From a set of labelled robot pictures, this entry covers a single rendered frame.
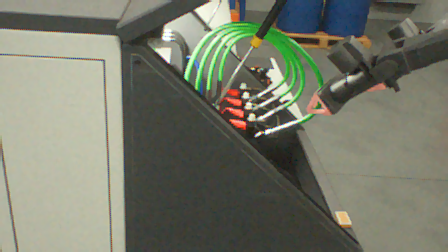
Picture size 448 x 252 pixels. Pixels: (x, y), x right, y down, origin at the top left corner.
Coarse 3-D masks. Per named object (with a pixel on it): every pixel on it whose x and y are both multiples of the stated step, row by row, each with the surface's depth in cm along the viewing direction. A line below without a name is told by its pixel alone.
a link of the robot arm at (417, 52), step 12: (420, 36) 97; (432, 36) 94; (444, 36) 92; (384, 48) 100; (396, 48) 98; (408, 48) 95; (420, 48) 94; (432, 48) 94; (444, 48) 93; (384, 60) 98; (396, 60) 97; (408, 60) 96; (420, 60) 95; (432, 60) 95; (396, 72) 98; (408, 72) 97
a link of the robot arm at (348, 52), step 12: (348, 36) 103; (336, 48) 102; (348, 48) 101; (360, 48) 102; (336, 60) 103; (348, 60) 102; (360, 60) 102; (372, 60) 102; (372, 72) 100; (384, 72) 98
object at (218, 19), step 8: (216, 0) 152; (224, 0) 153; (200, 8) 153; (208, 8) 153; (224, 8) 154; (200, 16) 154; (208, 16) 155; (216, 16) 155; (224, 16) 155; (216, 24) 156; (232, 48) 160
